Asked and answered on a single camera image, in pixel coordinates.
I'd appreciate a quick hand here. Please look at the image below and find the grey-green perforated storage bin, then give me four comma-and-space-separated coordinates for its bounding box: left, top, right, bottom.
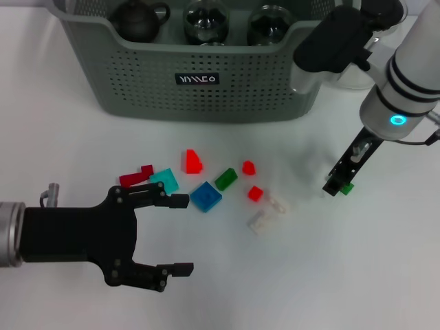
44, 0, 362, 124

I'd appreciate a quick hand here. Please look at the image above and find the tall red wedge brick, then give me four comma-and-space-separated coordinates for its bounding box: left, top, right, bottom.
180, 148, 204, 175

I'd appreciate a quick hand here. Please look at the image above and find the green rectangular brick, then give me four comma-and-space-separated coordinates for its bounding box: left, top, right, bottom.
214, 167, 239, 191

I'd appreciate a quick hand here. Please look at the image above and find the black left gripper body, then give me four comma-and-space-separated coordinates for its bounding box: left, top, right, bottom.
19, 186, 139, 287

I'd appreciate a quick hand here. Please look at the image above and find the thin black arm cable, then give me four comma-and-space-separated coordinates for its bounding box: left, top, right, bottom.
391, 129, 440, 146

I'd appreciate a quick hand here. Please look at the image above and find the dark red long brick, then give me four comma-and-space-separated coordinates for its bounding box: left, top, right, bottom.
118, 164, 154, 188

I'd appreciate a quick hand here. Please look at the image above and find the blue square plate brick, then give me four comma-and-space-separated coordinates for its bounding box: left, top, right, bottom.
189, 181, 223, 213

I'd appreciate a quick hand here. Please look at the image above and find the white plate brick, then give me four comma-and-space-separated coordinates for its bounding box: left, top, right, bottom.
246, 210, 276, 237
265, 191, 292, 215

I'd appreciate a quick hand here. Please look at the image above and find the black ceramic teapot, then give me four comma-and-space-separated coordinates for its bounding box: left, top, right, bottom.
109, 0, 172, 44

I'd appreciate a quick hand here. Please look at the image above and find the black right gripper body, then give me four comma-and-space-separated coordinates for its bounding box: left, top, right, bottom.
329, 125, 383, 188

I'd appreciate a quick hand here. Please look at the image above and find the teal square plate brick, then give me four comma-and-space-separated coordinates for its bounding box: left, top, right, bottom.
148, 167, 180, 195

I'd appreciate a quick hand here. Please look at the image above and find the glass carafe with black lid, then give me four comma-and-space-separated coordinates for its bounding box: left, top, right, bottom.
322, 0, 410, 91

